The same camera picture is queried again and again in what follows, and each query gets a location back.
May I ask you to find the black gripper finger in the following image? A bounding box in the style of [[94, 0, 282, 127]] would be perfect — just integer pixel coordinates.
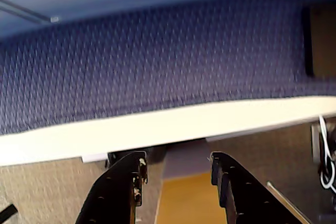
[[211, 151, 302, 224], [75, 151, 148, 224]]

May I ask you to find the thin metal rod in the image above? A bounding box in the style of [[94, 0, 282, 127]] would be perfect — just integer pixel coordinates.
[[266, 181, 313, 224]]

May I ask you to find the yellow flat board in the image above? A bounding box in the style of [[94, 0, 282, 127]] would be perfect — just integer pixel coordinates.
[[155, 171, 228, 224]]

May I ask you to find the blue toy kitchen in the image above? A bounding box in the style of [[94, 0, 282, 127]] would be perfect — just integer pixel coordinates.
[[0, 0, 336, 43]]

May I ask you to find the grey post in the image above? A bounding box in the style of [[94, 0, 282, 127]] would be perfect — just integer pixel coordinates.
[[162, 140, 214, 180]]

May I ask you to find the white cable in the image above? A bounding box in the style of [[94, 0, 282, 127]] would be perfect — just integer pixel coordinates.
[[318, 115, 336, 190]]

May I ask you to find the black strap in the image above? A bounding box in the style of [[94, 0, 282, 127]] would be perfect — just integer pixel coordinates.
[[0, 204, 18, 220]]

